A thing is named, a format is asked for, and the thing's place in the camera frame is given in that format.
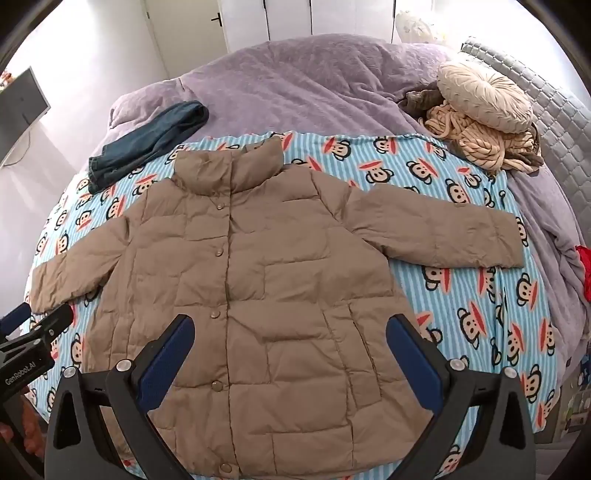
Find grey brown cloth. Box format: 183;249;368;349
399;87;446;123

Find tan puffer jacket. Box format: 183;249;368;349
28;138;525;480

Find grey quilted headboard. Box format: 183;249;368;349
461;37;591;296

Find wall mounted television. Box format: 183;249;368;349
0;66;51;163

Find white patterned plush cushion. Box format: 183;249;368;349
394;9;448;45

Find round cream pleated pillow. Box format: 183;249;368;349
436;61;534;134

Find beige chunky knit throw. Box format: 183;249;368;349
422;104;541;172

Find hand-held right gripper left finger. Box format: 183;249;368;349
45;314;195;480

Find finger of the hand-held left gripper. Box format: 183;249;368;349
25;305;75;346
0;302;34;334

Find monkey print striped blanket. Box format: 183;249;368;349
25;130;561;480

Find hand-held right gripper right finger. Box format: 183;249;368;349
385;313;539;480

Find white door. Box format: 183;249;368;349
216;0;271;52

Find white wardrobe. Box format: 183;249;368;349
265;0;399;46

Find person's left hand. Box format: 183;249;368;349
0;394;41;455

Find purple fleece blanket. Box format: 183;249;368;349
107;37;591;370

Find red cloth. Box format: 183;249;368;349
574;244;591;302

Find blue jeans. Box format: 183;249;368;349
89;100;209;195

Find television cable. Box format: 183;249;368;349
0;134;29;168

